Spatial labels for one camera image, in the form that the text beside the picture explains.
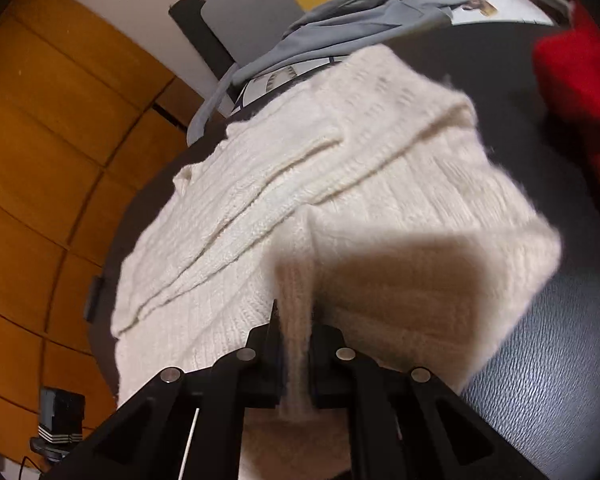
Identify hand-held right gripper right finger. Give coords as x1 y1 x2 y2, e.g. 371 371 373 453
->
307 321 551 480

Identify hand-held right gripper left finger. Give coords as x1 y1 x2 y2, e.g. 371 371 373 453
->
40 300 286 480

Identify cream knit sweater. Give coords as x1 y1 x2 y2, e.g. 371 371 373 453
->
111 46 563 480

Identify black box device on stand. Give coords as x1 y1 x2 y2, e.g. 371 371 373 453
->
29 386 87 467

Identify black leather bench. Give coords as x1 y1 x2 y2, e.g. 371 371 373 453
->
82 22 600 480

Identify wooden wardrobe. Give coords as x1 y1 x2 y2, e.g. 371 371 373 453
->
0 0 206 471

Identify grey hoodie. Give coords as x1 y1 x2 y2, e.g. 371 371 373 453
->
187 0 453 133

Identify black rolled mat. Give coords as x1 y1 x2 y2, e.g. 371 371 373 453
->
169 0 236 78

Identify red sweater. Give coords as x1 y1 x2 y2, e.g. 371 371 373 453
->
532 2 600 231

